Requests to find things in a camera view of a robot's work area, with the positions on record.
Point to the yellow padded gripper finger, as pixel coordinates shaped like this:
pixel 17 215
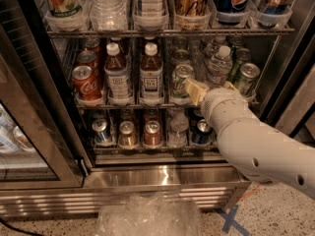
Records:
pixel 196 90
pixel 229 85

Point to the red cola can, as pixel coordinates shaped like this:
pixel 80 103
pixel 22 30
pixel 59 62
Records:
pixel 93 44
pixel 90 58
pixel 86 83

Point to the gold can bottom shelf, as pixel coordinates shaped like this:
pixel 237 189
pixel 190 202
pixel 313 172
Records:
pixel 127 134

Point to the red can bottom shelf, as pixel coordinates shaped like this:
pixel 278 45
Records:
pixel 152 134

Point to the small water bottle bottom shelf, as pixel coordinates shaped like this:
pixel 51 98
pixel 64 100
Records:
pixel 179 125

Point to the clear water bottle top shelf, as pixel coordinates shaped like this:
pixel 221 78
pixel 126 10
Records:
pixel 108 15

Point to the white label bottle top shelf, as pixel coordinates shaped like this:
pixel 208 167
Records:
pixel 149 11

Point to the red cola can front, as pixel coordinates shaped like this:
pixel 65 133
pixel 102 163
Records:
pixel 86 83

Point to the green ginger ale can front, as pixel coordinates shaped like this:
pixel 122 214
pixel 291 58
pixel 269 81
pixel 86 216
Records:
pixel 246 77

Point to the brown tea bottle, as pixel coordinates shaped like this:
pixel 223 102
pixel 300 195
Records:
pixel 116 71
pixel 151 81

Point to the red cola can rear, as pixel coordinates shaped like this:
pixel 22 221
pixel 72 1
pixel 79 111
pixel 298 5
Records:
pixel 93 44

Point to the water bottle behind front one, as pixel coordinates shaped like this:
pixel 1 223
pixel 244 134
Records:
pixel 214 45

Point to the green can second row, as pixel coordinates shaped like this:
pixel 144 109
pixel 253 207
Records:
pixel 241 56

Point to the glass fridge door left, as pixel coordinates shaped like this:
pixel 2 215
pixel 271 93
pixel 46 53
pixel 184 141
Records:
pixel 50 165

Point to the crumpled clear plastic wrap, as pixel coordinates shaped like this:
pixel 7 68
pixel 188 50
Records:
pixel 155 215

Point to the clear water bottle shelf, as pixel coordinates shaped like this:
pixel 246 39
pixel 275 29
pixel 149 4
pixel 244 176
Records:
pixel 108 15
pixel 218 67

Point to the white green soda can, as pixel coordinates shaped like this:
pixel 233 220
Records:
pixel 179 76

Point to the brown tea bottle left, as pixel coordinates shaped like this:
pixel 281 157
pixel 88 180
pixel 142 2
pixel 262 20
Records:
pixel 116 71

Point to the stainless steel beverage fridge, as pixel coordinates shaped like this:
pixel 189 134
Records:
pixel 110 174

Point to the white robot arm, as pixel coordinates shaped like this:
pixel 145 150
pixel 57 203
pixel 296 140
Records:
pixel 260 152

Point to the silver can behind soda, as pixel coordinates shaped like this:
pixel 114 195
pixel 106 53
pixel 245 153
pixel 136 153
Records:
pixel 180 56

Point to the blue can bottom left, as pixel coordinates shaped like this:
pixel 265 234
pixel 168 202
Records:
pixel 102 131

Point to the brown tea bottle right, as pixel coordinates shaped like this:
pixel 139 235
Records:
pixel 151 81

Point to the dark blue can bottom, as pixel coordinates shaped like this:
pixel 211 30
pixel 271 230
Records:
pixel 201 133

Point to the blue red bottle top right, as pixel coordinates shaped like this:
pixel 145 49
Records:
pixel 271 11

